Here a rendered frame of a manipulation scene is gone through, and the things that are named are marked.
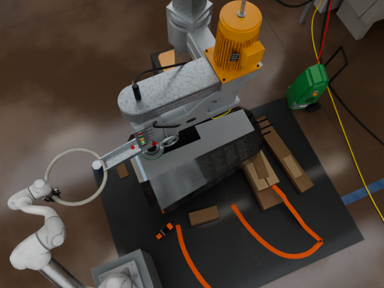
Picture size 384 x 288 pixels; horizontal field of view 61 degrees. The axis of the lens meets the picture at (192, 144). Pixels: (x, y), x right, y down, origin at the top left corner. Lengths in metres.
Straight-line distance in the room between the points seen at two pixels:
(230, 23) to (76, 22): 3.29
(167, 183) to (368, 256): 2.21
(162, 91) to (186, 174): 0.99
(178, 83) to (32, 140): 2.41
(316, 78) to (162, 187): 2.01
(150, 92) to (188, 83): 0.25
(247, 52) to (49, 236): 1.52
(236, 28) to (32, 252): 1.65
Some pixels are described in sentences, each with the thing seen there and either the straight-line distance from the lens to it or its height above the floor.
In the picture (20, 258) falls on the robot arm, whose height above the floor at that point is 1.55.
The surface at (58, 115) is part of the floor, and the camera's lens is 4.14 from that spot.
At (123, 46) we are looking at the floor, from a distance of 4.48.
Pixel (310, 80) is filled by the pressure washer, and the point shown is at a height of 0.50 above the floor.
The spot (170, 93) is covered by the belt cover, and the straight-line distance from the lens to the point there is 2.06.
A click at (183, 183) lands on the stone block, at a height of 0.68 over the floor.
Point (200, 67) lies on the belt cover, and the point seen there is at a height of 1.67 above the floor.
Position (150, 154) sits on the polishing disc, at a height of 0.83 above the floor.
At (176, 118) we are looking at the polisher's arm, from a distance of 2.31.
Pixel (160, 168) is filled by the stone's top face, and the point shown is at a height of 0.80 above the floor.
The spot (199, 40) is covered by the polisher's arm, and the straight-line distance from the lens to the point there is 2.58.
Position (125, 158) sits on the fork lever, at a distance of 2.67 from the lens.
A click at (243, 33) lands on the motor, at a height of 2.07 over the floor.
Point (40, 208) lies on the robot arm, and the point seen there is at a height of 1.35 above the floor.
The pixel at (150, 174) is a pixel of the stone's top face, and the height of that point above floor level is 0.80.
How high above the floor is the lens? 3.44
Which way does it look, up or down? 68 degrees down
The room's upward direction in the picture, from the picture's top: 3 degrees clockwise
